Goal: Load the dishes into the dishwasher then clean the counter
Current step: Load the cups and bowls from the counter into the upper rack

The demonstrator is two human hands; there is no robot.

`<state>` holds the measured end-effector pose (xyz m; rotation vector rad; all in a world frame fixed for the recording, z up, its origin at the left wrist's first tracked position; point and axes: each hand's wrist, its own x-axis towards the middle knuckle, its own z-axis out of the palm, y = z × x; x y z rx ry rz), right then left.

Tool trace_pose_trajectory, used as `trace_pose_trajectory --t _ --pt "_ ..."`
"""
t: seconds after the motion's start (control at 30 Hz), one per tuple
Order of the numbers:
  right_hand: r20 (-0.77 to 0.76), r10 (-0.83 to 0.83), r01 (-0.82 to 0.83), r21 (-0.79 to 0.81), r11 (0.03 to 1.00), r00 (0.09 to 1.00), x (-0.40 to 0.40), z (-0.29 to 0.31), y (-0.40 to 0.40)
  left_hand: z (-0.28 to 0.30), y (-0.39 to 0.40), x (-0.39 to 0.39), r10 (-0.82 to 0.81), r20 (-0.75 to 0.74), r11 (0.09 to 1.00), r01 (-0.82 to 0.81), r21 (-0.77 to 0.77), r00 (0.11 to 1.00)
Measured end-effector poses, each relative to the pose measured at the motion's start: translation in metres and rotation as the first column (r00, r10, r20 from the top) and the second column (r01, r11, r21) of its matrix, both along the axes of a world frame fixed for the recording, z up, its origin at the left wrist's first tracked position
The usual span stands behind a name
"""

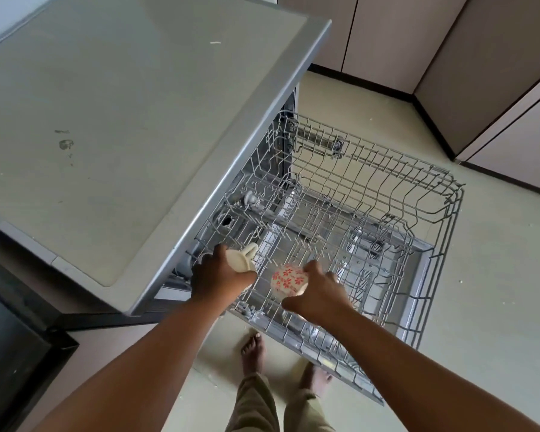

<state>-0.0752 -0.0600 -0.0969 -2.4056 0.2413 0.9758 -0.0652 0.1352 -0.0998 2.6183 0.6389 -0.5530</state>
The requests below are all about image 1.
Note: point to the person's left forearm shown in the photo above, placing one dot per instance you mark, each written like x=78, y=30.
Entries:
x=130, y=377

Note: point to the person's right hand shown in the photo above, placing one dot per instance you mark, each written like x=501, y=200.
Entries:
x=324, y=296

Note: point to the beige base cabinet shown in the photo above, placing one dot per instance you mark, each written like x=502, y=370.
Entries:
x=432, y=40

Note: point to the person's khaki trousers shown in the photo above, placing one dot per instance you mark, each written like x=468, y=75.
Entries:
x=252, y=409

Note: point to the person's right forearm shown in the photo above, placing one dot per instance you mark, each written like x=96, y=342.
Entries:
x=409, y=377

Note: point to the silver dishwasher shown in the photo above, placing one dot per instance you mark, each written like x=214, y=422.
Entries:
x=117, y=130

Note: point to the red flower print mug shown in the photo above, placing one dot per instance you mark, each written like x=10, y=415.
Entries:
x=285, y=278

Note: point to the pink base cabinet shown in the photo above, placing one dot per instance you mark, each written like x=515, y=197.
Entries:
x=99, y=350

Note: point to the person's left hand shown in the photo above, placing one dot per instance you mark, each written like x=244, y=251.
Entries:
x=216, y=278

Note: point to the black countertop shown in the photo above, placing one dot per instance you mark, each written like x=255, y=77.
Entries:
x=9, y=355

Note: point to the plain cream mug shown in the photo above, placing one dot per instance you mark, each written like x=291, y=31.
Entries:
x=240, y=260

